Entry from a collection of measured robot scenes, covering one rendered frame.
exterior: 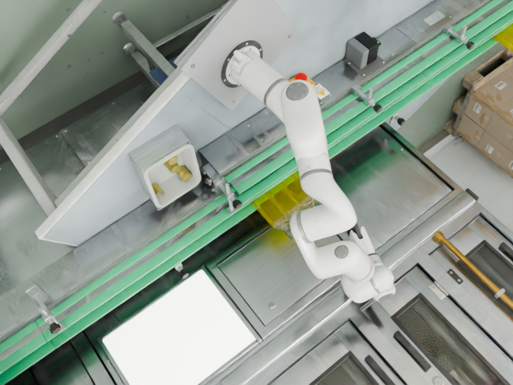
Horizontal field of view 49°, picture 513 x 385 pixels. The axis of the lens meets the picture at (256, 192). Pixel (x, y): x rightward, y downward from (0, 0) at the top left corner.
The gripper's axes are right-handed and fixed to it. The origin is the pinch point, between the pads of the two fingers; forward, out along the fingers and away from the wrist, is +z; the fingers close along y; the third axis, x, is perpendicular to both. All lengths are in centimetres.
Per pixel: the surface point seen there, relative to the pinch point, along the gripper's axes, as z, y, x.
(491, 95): 185, -240, -236
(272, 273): -3.4, -11.8, 29.2
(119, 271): 7, 7, 76
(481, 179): 144, -316, -222
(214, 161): 28.2, 17.5, 35.6
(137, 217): 23, 9, 66
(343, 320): -26.2, -15.3, 12.7
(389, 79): 41, 13, -34
